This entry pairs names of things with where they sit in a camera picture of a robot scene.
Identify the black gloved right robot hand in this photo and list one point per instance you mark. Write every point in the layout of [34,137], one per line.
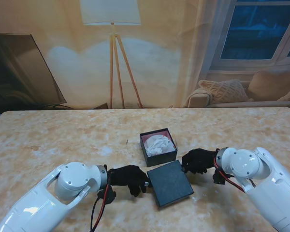
[198,160]

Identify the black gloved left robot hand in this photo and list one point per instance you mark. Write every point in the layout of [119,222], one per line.
[128,177]

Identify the black gift box pink inside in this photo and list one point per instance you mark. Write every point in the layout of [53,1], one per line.
[159,159]

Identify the black gift box lid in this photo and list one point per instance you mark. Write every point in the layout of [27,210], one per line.
[170,186]

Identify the white plastic bag orange print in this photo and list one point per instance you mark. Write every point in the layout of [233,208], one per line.
[158,146]

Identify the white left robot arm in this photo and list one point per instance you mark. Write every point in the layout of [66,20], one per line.
[46,195]

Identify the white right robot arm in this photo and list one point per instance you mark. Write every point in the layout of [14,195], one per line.
[258,186]

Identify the printed living room backdrop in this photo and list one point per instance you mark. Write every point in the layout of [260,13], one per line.
[159,60]

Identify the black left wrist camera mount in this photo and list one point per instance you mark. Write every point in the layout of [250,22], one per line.
[108,194]

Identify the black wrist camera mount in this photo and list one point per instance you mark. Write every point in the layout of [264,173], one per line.
[220,177]
[108,194]

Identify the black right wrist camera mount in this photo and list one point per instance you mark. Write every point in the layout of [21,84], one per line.
[220,177]

